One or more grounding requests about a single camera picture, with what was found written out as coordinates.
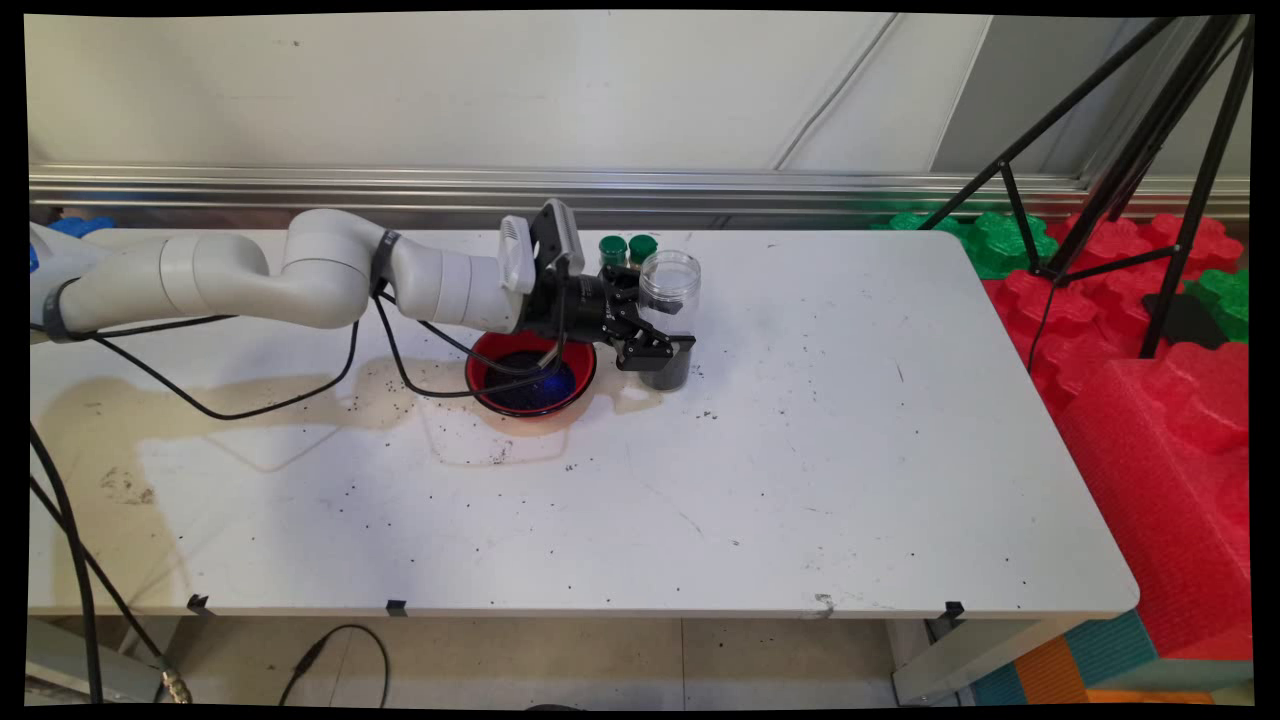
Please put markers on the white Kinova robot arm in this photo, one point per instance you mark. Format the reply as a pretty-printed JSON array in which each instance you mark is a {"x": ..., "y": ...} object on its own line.
[{"x": 230, "y": 275}]

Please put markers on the colourful foam mat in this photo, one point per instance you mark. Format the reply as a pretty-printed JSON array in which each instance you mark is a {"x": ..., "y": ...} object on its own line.
[{"x": 1110, "y": 645}]

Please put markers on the red bowl black rim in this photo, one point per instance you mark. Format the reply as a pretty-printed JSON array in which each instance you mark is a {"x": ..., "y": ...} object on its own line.
[{"x": 578, "y": 355}]

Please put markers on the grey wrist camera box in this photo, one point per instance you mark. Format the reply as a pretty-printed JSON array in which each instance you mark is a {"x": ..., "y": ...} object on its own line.
[{"x": 562, "y": 230}]

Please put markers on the spice bottle green cap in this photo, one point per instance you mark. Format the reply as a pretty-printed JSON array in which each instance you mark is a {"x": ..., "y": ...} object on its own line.
[
  {"x": 613, "y": 250},
  {"x": 642, "y": 248}
]

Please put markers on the black tripod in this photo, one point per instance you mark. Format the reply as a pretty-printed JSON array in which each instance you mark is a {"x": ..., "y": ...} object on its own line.
[{"x": 1140, "y": 150}]

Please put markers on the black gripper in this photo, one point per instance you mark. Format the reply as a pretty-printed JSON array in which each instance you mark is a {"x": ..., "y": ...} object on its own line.
[{"x": 575, "y": 310}]

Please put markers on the clear plastic jar black seeds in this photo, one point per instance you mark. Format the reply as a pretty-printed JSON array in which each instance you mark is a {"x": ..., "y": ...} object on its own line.
[{"x": 670, "y": 285}]

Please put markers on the white table leg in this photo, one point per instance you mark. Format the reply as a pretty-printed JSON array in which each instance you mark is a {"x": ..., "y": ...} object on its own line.
[
  {"x": 120, "y": 670},
  {"x": 950, "y": 665}
]

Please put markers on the black seed heap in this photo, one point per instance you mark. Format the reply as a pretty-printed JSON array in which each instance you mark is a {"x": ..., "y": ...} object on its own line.
[{"x": 530, "y": 395}]

